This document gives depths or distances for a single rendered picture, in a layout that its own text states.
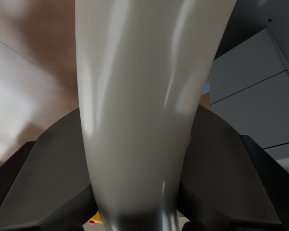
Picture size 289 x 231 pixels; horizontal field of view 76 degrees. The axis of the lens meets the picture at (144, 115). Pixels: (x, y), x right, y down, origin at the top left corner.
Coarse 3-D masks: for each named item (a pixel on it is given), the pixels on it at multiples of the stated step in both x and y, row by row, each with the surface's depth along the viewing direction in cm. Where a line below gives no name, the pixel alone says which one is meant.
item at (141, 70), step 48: (96, 0) 3; (144, 0) 2; (192, 0) 3; (96, 48) 3; (144, 48) 3; (192, 48) 3; (96, 96) 3; (144, 96) 3; (192, 96) 4; (96, 144) 4; (144, 144) 4; (96, 192) 5; (144, 192) 5
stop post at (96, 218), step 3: (96, 213) 116; (93, 216) 114; (96, 216) 115; (99, 216) 116; (90, 219) 113; (93, 219) 113; (96, 219) 115; (99, 219) 116; (96, 222) 121; (99, 222) 118
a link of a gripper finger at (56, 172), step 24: (72, 120) 9; (48, 144) 8; (72, 144) 8; (24, 168) 7; (48, 168) 7; (72, 168) 7; (24, 192) 6; (48, 192) 6; (72, 192) 6; (0, 216) 5; (24, 216) 5; (48, 216) 5; (72, 216) 6
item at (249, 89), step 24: (240, 48) 118; (264, 48) 103; (216, 72) 124; (240, 72) 107; (264, 72) 94; (288, 72) 85; (216, 96) 112; (240, 96) 98; (264, 96) 87; (288, 96) 78; (240, 120) 90; (264, 120) 81; (288, 120) 73; (264, 144) 75; (288, 144) 69; (288, 168) 71
